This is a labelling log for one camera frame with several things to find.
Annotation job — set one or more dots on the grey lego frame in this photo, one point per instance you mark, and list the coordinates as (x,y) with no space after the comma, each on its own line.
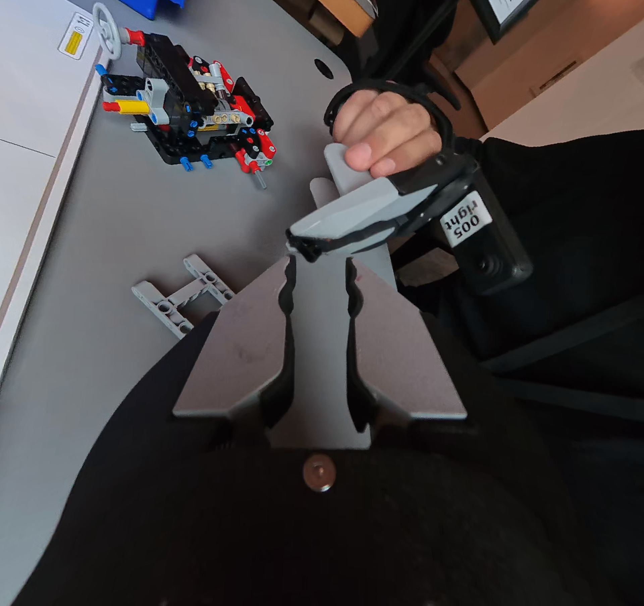
(206,276)

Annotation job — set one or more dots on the black and red lego model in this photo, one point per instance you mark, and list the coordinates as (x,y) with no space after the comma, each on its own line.
(166,63)

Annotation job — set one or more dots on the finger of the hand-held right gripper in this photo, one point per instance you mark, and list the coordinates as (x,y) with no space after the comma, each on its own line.
(352,211)
(367,239)

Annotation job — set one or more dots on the cardboard box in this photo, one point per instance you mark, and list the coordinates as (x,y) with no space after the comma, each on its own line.
(503,78)

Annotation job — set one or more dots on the person's right forearm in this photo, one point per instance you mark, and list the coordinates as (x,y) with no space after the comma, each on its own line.
(568,198)

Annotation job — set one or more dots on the person's right hand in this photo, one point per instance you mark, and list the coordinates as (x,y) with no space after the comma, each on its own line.
(387,128)

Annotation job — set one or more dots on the small black lego pin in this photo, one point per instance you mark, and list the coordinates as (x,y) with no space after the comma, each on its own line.
(307,250)

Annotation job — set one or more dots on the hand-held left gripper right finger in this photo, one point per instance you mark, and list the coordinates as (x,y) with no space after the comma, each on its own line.
(402,359)

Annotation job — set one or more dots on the black office chair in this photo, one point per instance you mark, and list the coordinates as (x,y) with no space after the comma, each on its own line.
(417,251)

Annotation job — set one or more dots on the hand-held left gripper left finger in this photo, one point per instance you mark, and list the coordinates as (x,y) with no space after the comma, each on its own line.
(236,354)

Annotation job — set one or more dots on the white instruction booklet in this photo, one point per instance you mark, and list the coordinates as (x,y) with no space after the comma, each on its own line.
(30,88)

